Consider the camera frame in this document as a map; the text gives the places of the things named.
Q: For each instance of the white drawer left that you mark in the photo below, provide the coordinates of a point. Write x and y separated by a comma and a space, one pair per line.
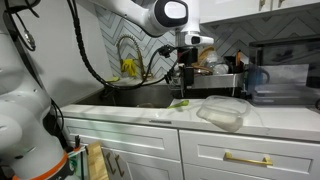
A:
153, 141

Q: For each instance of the wooden bowls in rack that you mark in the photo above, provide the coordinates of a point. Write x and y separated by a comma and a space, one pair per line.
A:
204, 54

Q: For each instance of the white upper cabinet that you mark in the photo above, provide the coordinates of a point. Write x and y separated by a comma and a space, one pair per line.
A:
219, 10

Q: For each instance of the clear plastic container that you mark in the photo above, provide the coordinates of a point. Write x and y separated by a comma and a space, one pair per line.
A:
227, 113

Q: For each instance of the wooden cutting board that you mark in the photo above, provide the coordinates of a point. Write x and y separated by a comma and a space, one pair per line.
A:
96, 164

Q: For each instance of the yellow green sponge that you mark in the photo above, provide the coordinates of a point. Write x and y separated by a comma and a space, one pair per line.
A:
113, 79

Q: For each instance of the white drawer gold handle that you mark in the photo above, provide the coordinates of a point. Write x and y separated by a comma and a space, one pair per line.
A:
251, 156

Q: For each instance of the stainless steel sink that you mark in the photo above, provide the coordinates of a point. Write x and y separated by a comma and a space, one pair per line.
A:
154, 96

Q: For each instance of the white lower cabinet doors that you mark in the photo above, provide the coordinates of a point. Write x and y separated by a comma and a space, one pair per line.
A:
123, 165

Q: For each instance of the green vegetable piece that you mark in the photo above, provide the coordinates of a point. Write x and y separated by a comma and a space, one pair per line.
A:
180, 104

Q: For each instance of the dark glass appliance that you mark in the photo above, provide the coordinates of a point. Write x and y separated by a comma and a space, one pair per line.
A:
285, 71

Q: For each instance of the yellow glove on faucet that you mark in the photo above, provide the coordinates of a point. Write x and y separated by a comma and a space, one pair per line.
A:
129, 67

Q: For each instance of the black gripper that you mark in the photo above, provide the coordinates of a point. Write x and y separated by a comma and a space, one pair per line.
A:
187, 56

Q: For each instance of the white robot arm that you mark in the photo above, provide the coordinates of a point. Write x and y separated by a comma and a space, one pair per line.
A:
25, 145

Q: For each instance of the metal dish rack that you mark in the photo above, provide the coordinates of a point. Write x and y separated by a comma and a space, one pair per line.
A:
193, 83

